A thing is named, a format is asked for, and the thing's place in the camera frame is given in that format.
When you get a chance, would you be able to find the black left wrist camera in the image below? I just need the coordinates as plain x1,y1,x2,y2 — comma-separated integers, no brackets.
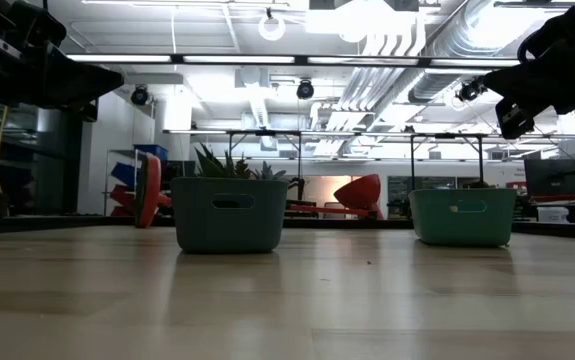
9,0,68,51

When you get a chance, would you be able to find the teal plastic bin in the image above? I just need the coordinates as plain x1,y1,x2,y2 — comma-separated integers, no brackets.
408,187,517,248
170,177,289,255

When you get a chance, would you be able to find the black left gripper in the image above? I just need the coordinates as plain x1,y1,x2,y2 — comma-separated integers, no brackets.
0,7,125,123

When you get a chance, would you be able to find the white box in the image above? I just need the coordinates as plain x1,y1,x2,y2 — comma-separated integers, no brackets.
536,205,571,224

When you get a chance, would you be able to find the potted succulent plant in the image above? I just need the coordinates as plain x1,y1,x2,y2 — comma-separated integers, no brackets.
194,142,288,182

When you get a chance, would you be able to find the black monitor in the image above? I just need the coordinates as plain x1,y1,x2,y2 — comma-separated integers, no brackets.
524,158,575,198

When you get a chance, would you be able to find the black overhead camera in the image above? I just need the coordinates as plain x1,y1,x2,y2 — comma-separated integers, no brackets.
454,77,488,104

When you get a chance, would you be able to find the white round ceiling lamp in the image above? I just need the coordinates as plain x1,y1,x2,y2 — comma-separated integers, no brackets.
258,7,287,43

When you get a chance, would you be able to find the black background table frame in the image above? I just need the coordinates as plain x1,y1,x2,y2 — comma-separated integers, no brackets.
226,128,304,201
409,132,487,190

